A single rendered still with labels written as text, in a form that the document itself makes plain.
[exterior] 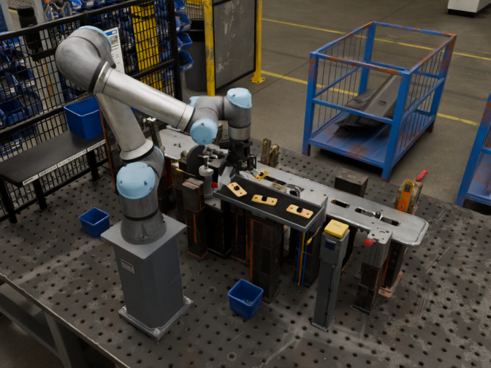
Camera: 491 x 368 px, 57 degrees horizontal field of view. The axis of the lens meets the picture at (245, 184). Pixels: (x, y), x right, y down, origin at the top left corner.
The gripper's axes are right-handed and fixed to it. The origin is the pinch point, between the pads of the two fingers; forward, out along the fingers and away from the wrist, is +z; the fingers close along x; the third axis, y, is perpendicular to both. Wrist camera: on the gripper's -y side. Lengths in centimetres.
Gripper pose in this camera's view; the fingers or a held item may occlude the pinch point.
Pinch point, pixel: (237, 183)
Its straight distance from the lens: 161.8
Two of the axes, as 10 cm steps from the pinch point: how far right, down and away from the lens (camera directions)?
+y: 5.3, 4.8, -7.0
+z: 0.0, 8.3, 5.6
